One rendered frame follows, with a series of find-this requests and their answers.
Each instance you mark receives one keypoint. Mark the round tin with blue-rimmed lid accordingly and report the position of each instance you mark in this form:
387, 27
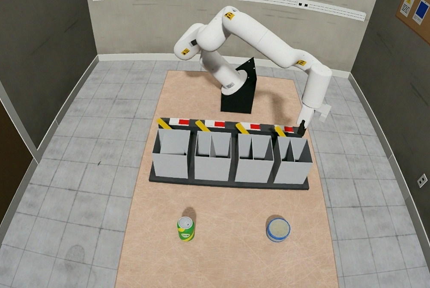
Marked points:
278, 229

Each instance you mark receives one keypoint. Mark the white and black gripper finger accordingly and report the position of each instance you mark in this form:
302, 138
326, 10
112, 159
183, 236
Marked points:
301, 130

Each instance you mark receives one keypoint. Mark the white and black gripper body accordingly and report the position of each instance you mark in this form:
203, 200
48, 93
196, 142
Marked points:
306, 114

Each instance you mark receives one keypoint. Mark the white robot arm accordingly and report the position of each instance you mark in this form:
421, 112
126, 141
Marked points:
209, 38

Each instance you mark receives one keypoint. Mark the green drink can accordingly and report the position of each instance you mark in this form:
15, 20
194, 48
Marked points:
185, 227

